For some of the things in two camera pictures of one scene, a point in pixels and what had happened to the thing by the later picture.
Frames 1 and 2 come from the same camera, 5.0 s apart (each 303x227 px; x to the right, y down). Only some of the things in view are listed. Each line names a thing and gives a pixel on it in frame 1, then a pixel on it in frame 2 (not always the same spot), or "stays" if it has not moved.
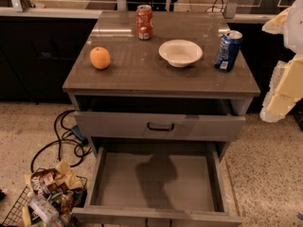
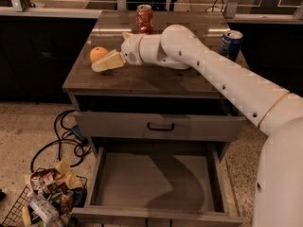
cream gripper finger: [276, 24] -> [130, 48]
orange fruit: [100, 58] stays
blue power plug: [78, 131] stays
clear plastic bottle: [43, 206] stays
